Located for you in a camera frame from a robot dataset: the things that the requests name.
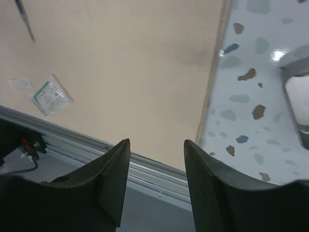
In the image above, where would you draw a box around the beige cloth mat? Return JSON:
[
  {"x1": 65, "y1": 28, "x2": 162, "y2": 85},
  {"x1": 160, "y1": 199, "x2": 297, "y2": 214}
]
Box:
[{"x1": 0, "y1": 0, "x2": 230, "y2": 170}]

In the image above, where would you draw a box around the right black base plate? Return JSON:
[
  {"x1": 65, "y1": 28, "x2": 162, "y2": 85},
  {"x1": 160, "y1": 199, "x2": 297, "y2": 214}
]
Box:
[{"x1": 0, "y1": 119, "x2": 47, "y2": 166}]

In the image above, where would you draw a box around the small clear sachet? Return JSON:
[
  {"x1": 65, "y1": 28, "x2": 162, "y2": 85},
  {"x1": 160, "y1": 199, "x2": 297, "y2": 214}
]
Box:
[{"x1": 8, "y1": 77, "x2": 32, "y2": 89}]

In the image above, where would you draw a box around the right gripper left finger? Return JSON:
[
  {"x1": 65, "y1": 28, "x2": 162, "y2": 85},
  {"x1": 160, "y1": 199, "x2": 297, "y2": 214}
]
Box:
[{"x1": 0, "y1": 139, "x2": 130, "y2": 232}]

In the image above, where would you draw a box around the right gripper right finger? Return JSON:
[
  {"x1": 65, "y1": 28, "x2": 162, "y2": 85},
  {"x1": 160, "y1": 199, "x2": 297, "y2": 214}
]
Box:
[{"x1": 184, "y1": 140, "x2": 309, "y2": 232}]

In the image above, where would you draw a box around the metal instrument tray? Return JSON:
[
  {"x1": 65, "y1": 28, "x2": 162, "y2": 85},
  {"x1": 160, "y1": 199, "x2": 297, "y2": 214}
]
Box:
[{"x1": 280, "y1": 44, "x2": 309, "y2": 149}]

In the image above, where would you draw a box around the green suture packet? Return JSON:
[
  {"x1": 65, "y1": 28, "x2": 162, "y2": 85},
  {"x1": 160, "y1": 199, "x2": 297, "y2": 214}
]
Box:
[{"x1": 29, "y1": 74, "x2": 73, "y2": 120}]

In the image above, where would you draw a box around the aluminium frame rail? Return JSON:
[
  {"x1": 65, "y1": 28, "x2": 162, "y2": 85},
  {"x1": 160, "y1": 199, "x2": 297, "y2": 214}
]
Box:
[{"x1": 0, "y1": 106, "x2": 191, "y2": 211}]

